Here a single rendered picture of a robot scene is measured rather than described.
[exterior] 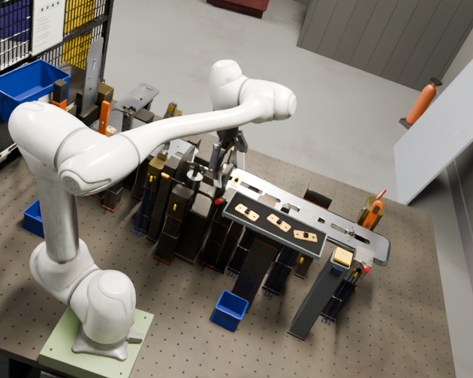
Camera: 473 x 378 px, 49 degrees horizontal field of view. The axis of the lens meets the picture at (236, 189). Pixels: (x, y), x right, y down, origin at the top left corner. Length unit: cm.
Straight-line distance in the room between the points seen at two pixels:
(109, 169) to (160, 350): 90
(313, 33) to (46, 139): 520
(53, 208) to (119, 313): 40
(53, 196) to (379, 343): 147
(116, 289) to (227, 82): 72
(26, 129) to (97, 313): 64
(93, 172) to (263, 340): 113
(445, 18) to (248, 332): 481
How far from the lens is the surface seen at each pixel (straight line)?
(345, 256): 188
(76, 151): 126
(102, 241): 225
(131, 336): 187
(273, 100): 154
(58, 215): 154
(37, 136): 133
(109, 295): 167
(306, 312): 206
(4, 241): 223
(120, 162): 127
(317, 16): 623
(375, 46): 633
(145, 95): 261
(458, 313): 387
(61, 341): 188
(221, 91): 163
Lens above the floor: 235
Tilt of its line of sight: 38 degrees down
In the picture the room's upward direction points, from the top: 21 degrees clockwise
